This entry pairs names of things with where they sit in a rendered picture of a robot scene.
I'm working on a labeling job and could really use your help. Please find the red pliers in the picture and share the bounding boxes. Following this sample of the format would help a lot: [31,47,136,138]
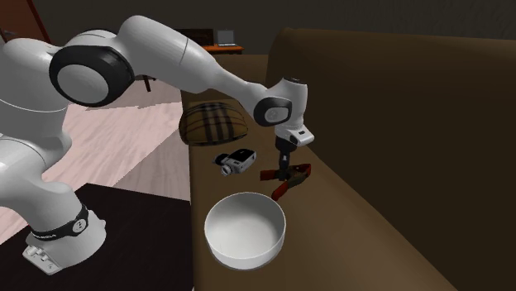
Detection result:
[259,162,313,202]

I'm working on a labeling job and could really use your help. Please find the brown plaid cushion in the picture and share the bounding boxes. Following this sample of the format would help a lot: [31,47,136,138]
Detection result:
[178,101,250,147]

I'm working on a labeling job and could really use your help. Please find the white bowl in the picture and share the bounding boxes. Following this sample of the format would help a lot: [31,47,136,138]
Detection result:
[203,191,288,271]

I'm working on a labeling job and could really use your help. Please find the brown sofa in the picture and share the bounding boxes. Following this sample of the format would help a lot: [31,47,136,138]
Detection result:
[179,26,516,291]

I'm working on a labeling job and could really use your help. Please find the orange desk with laptop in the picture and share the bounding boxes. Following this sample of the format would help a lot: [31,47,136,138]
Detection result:
[173,27,246,55]

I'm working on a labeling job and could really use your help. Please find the black robot stand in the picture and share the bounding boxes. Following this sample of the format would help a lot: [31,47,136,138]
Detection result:
[0,183,194,291]

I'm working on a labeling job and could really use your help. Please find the reddish brown door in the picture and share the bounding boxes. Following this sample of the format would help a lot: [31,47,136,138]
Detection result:
[0,0,52,45]

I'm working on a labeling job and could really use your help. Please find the black and silver camera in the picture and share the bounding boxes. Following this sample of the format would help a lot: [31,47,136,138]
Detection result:
[213,148,258,177]

